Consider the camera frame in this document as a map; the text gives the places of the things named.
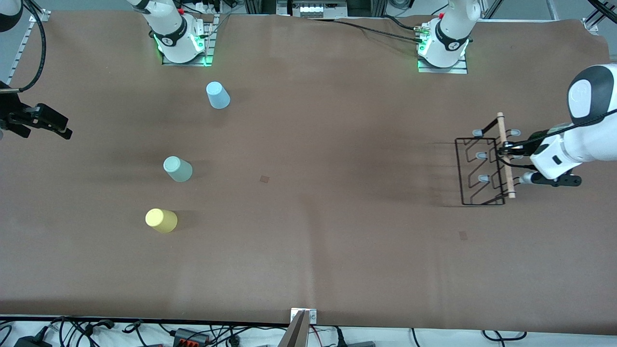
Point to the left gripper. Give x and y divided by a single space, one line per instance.
534 140

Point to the pale green cup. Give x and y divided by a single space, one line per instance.
178 169

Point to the yellow cup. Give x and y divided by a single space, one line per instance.
161 220

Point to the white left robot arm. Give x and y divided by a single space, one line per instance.
593 96

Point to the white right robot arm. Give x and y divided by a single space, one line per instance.
173 33

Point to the light blue cup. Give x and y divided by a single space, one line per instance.
218 96

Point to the white power strip with plugs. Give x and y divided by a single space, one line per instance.
207 7

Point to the brown table mat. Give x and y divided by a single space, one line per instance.
337 265

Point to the black power adapter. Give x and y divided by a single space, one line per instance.
31 342

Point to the black orange connector box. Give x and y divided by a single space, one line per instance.
190 336

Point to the aluminium frame rail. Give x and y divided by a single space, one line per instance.
592 24
21 53

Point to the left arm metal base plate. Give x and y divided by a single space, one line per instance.
443 70

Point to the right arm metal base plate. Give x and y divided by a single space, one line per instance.
188 63

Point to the silver clamp bracket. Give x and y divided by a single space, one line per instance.
312 315

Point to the grey metal post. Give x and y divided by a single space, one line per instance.
295 335

